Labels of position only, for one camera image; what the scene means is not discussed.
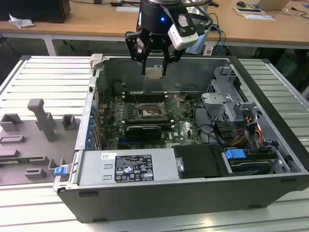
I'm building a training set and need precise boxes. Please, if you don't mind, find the white paper sheet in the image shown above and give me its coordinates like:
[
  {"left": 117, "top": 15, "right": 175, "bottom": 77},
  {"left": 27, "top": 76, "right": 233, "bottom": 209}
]
[{"left": 243, "top": 14, "right": 276, "bottom": 21}]

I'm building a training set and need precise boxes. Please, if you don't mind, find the black graphics card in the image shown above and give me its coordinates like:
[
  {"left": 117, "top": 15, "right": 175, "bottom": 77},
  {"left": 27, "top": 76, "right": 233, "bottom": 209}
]
[{"left": 125, "top": 124, "right": 162, "bottom": 142}]

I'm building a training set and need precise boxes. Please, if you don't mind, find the silver metal drive cage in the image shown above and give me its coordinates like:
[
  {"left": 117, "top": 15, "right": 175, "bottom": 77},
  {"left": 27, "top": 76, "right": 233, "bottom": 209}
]
[{"left": 201, "top": 66, "right": 263, "bottom": 124}]

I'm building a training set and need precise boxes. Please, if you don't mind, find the black wire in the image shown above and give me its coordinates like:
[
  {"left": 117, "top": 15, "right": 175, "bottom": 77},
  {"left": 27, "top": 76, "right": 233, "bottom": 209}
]
[{"left": 194, "top": 98, "right": 226, "bottom": 147}]

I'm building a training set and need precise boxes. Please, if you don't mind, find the crumpled white paper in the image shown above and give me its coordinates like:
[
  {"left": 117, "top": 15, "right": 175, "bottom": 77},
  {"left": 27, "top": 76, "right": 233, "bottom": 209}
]
[{"left": 8, "top": 13, "right": 35, "bottom": 29}]

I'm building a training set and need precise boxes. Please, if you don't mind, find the hard disk in blue carrier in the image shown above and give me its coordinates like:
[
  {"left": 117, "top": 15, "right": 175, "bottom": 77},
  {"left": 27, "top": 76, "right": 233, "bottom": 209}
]
[{"left": 224, "top": 149, "right": 278, "bottom": 175}]

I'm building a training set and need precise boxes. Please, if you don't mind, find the wooden desk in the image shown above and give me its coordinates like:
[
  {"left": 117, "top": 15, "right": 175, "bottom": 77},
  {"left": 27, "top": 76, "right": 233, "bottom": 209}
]
[
  {"left": 0, "top": 4, "right": 73, "bottom": 57},
  {"left": 45, "top": 0, "right": 309, "bottom": 50}
]

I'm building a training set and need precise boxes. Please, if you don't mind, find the CPU socket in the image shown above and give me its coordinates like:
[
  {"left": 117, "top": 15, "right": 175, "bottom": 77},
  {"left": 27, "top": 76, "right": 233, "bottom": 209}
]
[{"left": 136, "top": 101, "right": 169, "bottom": 119}]

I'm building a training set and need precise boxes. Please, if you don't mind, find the grey power supply unit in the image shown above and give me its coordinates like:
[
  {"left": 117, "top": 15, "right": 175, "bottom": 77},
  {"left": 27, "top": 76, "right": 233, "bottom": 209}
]
[{"left": 78, "top": 147, "right": 181, "bottom": 187}]

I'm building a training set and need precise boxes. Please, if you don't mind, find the black plastic shroud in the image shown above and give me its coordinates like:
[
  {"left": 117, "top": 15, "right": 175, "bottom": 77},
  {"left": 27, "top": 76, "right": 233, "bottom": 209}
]
[{"left": 173, "top": 144, "right": 225, "bottom": 180}]

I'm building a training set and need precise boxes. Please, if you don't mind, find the white flat device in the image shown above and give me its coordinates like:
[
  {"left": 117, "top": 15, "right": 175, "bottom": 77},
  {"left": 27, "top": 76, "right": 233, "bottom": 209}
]
[{"left": 233, "top": 7, "right": 266, "bottom": 14}]

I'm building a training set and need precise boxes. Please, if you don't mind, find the blue cable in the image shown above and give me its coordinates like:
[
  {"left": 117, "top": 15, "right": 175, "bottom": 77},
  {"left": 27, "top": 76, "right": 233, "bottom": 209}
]
[{"left": 211, "top": 23, "right": 227, "bottom": 58}]

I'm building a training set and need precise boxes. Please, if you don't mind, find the grey laptop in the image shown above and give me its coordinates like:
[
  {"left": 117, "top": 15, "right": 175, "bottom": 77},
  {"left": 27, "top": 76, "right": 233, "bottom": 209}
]
[{"left": 255, "top": 0, "right": 290, "bottom": 12}]

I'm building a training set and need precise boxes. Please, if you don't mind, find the pale blue teach pendant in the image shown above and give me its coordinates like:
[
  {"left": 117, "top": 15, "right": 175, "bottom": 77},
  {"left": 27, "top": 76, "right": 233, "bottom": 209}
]
[{"left": 186, "top": 33, "right": 209, "bottom": 54}]

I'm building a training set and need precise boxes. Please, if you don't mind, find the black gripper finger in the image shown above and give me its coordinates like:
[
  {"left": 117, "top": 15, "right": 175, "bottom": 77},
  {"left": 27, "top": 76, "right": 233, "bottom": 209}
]
[
  {"left": 162, "top": 42, "right": 182, "bottom": 76},
  {"left": 125, "top": 30, "right": 155, "bottom": 76}
]

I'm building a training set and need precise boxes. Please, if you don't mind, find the black and grey PC case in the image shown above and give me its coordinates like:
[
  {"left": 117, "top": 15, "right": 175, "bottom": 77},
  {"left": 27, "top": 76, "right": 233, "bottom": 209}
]
[{"left": 53, "top": 53, "right": 309, "bottom": 224}]

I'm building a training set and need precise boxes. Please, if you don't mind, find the grey parts rack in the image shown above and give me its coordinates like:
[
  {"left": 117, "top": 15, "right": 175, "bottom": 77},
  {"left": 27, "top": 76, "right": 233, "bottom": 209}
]
[{"left": 0, "top": 98, "right": 82, "bottom": 187}]

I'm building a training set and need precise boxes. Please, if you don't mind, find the black camera cable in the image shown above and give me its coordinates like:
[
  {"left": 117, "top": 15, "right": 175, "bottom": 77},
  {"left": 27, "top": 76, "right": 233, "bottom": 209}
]
[{"left": 183, "top": 0, "right": 219, "bottom": 29}]

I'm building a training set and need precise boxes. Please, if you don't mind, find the blue case latch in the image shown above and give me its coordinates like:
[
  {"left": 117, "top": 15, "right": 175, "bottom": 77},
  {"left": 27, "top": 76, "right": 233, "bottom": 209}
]
[{"left": 54, "top": 166, "right": 68, "bottom": 177}]

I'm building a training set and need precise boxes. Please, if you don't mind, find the green RAM stick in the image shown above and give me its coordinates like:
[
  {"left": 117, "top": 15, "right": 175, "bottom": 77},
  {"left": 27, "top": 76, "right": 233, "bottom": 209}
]
[{"left": 0, "top": 157, "right": 43, "bottom": 163}]

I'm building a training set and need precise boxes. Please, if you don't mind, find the silver square CPU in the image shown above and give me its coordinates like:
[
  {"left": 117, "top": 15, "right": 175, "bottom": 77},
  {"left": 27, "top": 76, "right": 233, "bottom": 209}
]
[{"left": 145, "top": 67, "right": 164, "bottom": 80}]

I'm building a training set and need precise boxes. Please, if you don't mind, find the green motherboard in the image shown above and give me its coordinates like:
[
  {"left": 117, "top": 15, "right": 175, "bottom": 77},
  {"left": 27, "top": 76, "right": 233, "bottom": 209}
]
[{"left": 100, "top": 93, "right": 205, "bottom": 149}]

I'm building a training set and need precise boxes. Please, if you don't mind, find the metal socket cover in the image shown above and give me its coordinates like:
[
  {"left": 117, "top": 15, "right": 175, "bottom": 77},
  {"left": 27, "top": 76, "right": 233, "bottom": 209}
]
[{"left": 164, "top": 95, "right": 182, "bottom": 114}]

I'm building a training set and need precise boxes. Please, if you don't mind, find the black box on desk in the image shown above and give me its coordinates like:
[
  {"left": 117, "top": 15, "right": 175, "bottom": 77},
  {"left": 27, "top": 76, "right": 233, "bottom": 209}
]
[{"left": 0, "top": 0, "right": 71, "bottom": 24}]

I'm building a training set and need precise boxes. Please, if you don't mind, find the coloured wire bundle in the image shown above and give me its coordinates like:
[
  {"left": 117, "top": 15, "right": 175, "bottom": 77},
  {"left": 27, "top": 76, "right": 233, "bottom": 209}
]
[{"left": 231, "top": 128, "right": 263, "bottom": 147}]

